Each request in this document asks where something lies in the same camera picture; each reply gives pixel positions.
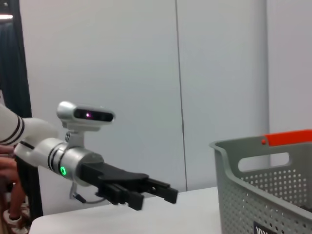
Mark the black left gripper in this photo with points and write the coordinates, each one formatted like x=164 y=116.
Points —
x=109 y=175

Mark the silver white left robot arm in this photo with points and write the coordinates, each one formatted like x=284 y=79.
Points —
x=44 y=151

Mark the grey-green perforated storage bin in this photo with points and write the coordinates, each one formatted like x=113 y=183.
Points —
x=243 y=207

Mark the person with white shoes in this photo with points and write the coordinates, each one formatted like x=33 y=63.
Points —
x=13 y=192

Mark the ceiling light strip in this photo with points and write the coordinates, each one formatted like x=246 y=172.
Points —
x=6 y=16

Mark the silver camera mount bracket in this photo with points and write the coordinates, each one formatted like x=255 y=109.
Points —
x=75 y=140

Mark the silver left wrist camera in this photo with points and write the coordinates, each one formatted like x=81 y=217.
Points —
x=85 y=114

